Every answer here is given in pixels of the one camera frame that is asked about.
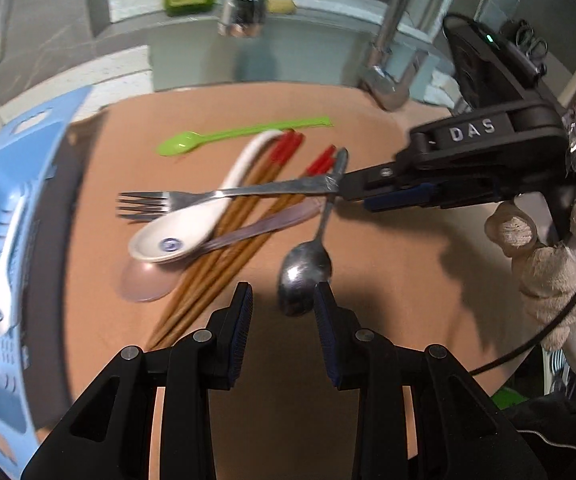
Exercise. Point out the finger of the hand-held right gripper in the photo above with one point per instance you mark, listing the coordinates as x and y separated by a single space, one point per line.
380 180
398 200

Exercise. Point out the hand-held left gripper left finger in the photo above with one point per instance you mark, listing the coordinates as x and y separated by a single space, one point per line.
242 330

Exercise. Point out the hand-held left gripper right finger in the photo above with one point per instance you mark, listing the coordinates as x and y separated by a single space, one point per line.
325 340

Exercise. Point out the red-tipped wooden chopstick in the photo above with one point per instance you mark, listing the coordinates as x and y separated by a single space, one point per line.
277 152
316 164
290 147
327 157

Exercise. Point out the metal spoon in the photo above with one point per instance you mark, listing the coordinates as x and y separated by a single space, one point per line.
303 280

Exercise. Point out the translucent plastic spoon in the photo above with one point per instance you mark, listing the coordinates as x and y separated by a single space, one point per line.
145 282

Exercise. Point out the metal fork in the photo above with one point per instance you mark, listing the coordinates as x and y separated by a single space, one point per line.
248 191

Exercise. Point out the green plastic spoon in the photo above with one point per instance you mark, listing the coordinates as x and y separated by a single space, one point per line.
183 144

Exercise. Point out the blue plastic basket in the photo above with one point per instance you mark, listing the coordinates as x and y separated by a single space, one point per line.
33 170

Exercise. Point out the person's right hand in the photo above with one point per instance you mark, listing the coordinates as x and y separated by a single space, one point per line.
543 280

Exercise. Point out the scissors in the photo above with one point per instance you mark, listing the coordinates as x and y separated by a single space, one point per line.
530 40

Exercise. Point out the yellow sponge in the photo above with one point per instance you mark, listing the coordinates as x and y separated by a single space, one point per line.
282 6

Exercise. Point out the dark cloth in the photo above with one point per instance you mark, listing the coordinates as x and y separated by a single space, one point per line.
558 440

